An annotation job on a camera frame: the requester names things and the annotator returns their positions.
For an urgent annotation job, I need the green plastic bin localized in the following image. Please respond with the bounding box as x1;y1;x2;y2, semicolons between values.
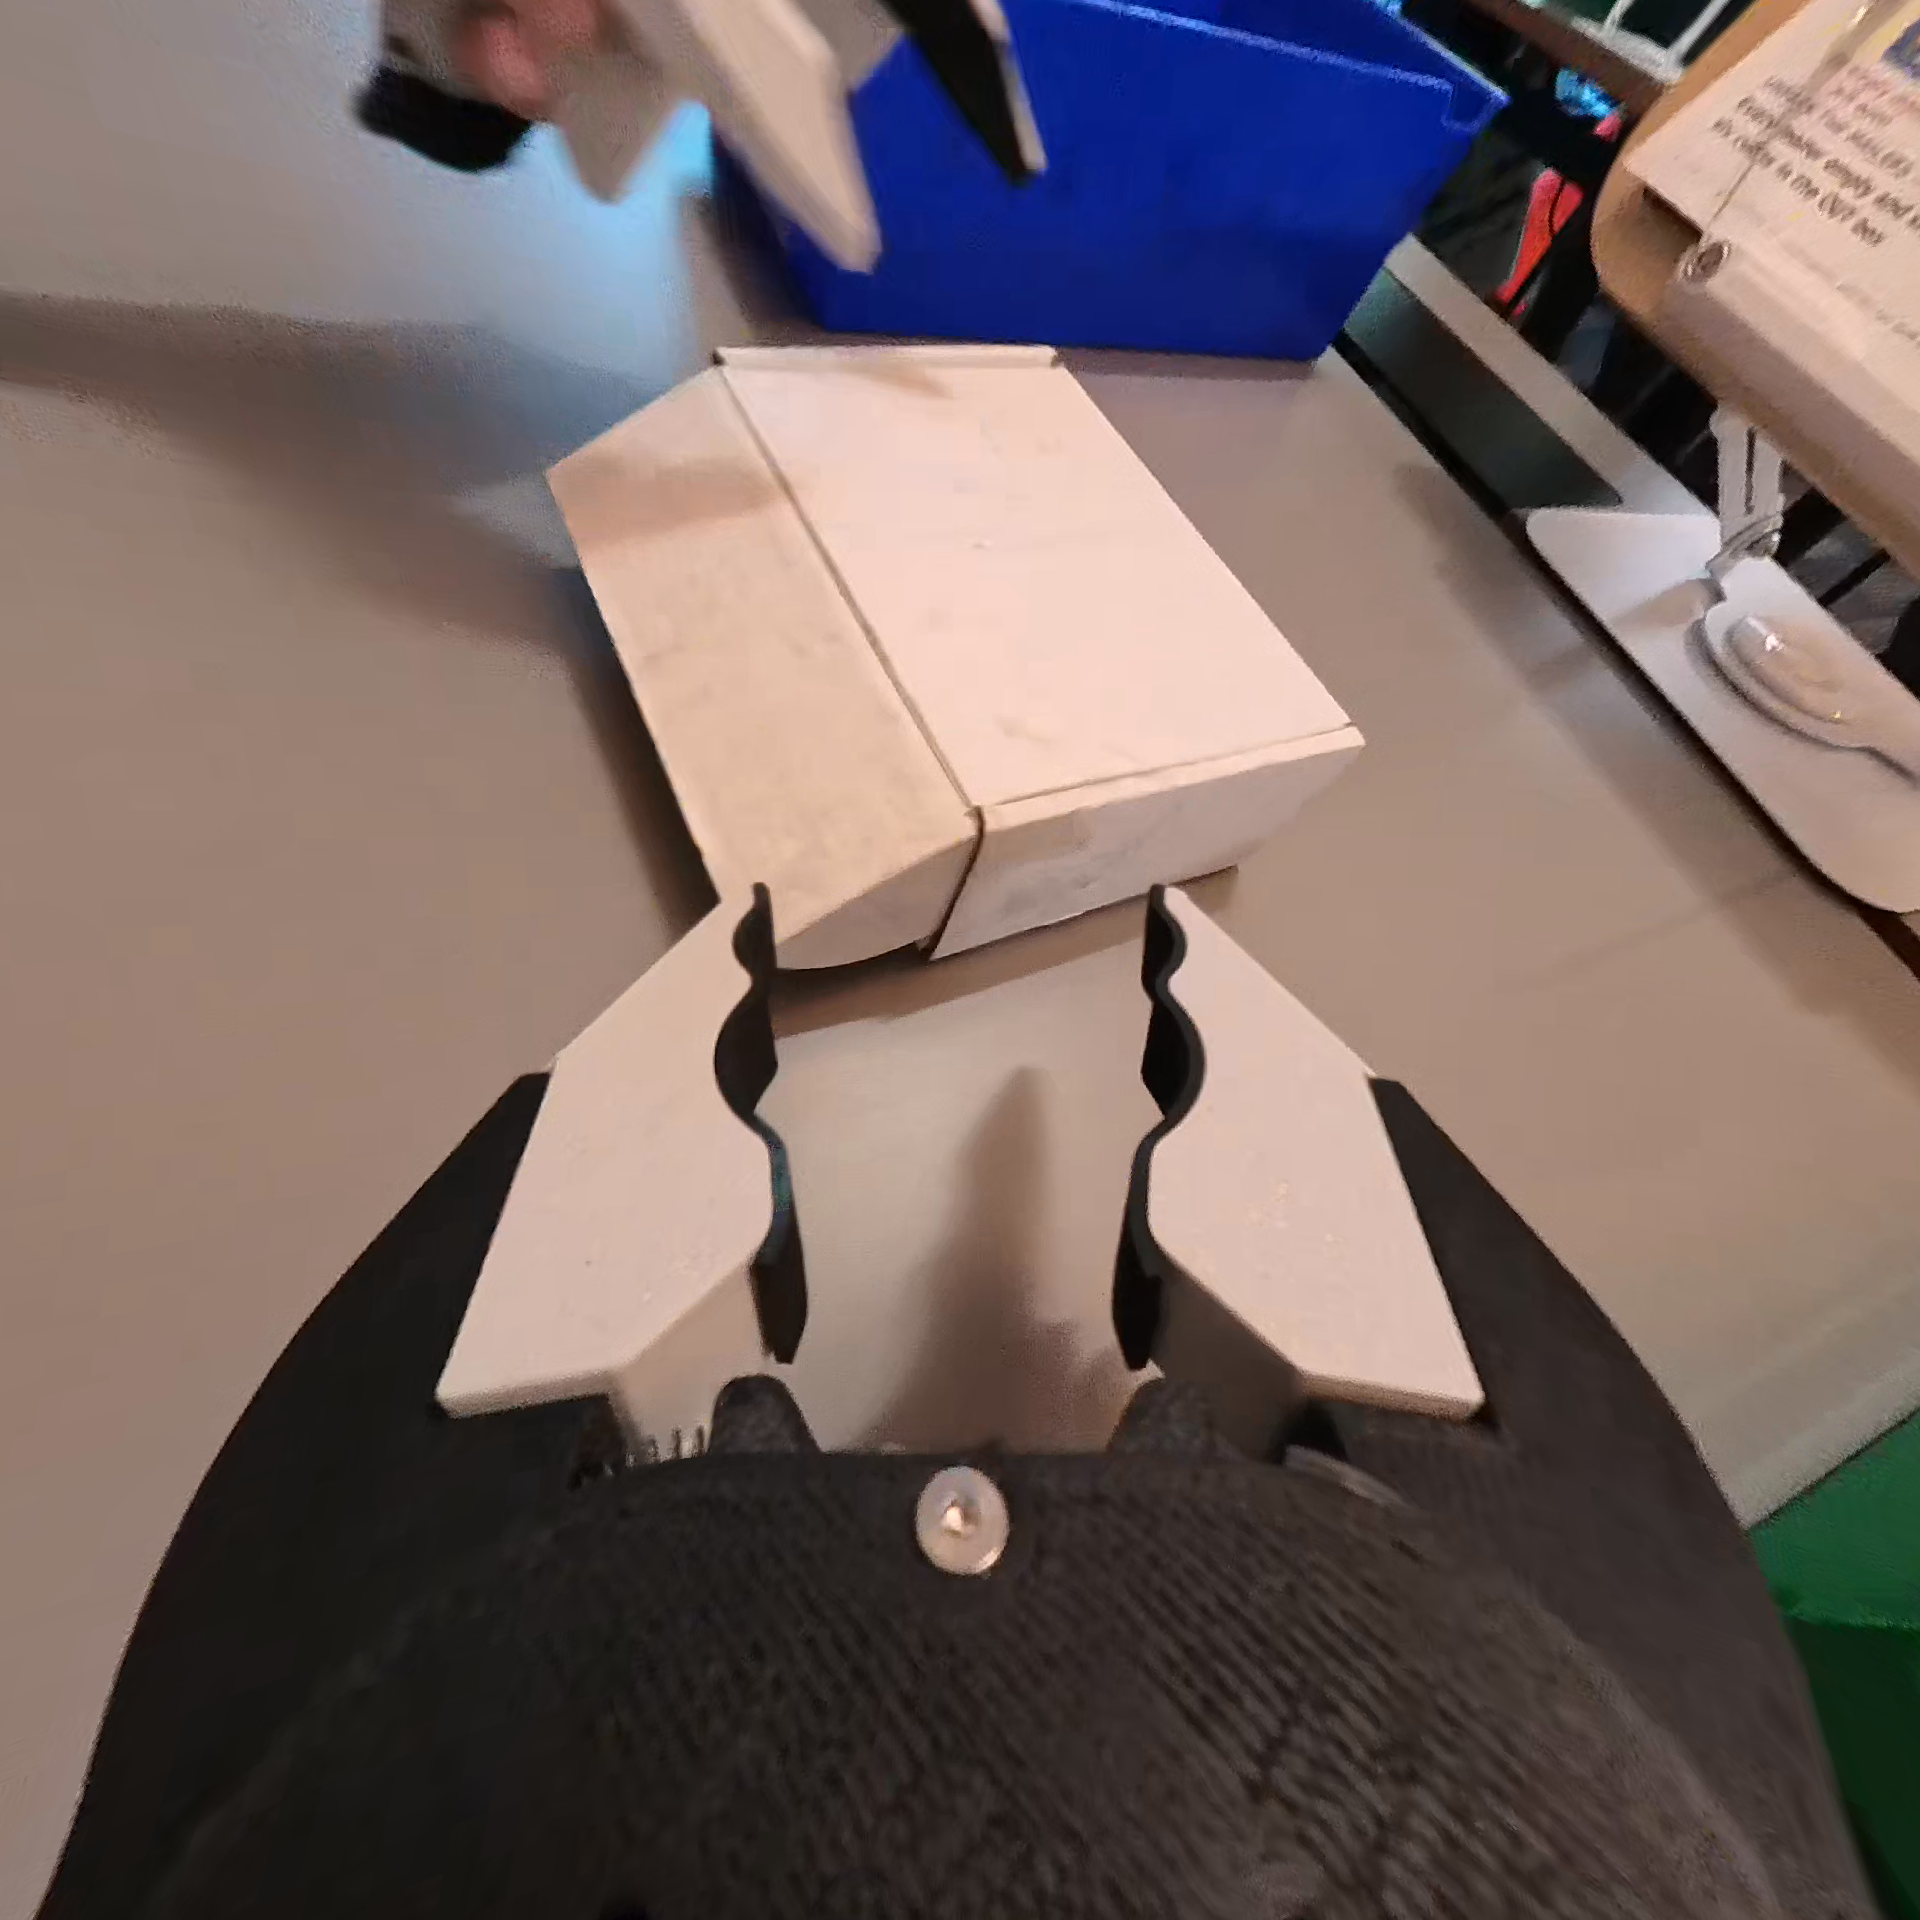
1747;1439;1920;1920

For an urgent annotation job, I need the grey desk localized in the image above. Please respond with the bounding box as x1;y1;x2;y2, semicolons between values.
0;0;1920;1920

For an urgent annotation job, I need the blue plastic bin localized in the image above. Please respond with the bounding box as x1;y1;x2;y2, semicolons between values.
711;0;1508;361

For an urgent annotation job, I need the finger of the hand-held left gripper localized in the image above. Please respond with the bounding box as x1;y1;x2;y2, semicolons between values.
886;0;1049;187
561;0;889;276

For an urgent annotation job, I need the person's left hand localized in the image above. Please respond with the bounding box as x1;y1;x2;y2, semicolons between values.
449;0;604;122

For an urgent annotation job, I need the white cardboard mailer box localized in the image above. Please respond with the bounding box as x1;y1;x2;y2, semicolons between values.
543;344;1366;971

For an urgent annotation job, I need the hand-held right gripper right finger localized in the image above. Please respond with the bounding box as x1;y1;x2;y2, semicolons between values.
1111;885;1488;1461

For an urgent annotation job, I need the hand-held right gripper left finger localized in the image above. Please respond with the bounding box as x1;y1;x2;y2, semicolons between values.
436;881;813;1461

